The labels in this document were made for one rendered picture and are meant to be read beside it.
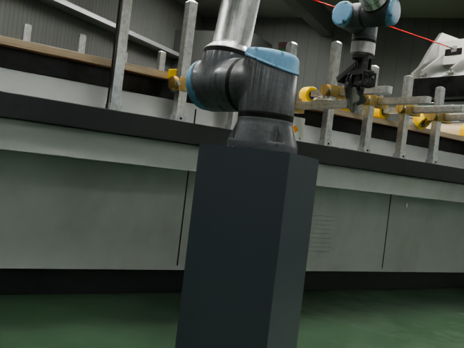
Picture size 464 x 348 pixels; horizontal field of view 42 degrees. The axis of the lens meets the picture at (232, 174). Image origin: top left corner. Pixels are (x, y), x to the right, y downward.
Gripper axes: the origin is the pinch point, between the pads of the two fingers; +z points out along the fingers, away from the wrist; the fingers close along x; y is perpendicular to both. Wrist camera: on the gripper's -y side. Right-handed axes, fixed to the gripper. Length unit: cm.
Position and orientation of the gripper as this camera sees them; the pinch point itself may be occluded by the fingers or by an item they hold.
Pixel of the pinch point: (351, 109)
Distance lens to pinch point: 234.7
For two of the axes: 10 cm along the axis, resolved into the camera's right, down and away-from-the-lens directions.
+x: 8.2, 1.0, 5.7
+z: -1.2, 9.9, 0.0
